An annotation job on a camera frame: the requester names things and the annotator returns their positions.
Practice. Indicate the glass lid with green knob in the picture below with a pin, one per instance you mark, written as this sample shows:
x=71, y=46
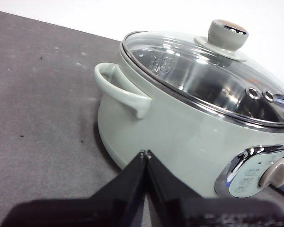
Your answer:
x=227, y=35

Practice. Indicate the pale green electric steamer pot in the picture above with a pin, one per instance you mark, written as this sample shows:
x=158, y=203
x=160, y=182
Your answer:
x=175, y=132

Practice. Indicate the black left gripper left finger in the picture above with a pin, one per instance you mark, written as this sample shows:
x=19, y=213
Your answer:
x=97, y=210

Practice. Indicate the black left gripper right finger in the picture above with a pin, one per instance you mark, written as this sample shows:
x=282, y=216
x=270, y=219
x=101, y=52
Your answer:
x=215, y=212

